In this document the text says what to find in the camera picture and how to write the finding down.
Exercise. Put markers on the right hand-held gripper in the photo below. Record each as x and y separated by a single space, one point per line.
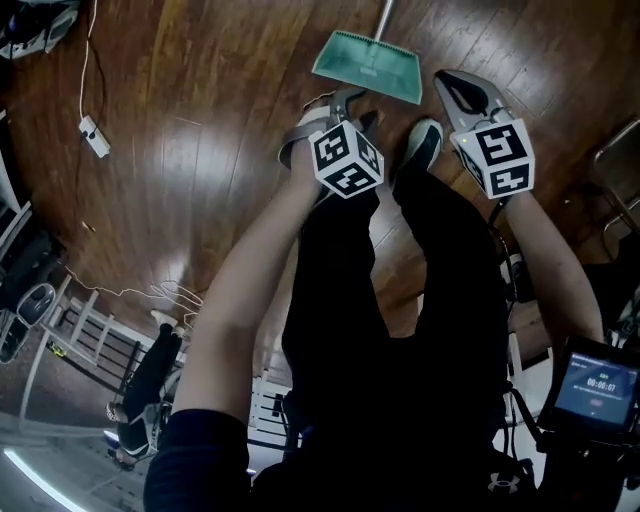
502 145

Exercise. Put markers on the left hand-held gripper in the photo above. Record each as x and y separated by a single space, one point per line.
330 150

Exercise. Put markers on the person's left forearm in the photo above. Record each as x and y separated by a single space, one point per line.
235 300

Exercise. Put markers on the person's right forearm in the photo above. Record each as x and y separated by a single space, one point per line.
550 260

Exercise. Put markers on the person's right shoe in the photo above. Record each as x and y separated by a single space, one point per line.
422 142

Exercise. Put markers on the person's black trousers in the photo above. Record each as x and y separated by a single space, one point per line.
440 280

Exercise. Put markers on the white power strip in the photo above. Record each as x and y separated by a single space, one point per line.
94 136

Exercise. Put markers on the small brown scrap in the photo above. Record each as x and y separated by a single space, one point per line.
89 227

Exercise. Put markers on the black tablet screen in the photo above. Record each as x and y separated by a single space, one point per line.
595 385

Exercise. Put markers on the slatted metal rack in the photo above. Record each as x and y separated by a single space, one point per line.
85 325

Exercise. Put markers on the grey oval device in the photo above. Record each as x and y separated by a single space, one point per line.
36 302

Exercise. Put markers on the person's dark shirt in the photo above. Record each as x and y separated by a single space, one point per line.
210 460

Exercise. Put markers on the metal frame chair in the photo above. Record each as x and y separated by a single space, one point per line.
617 170

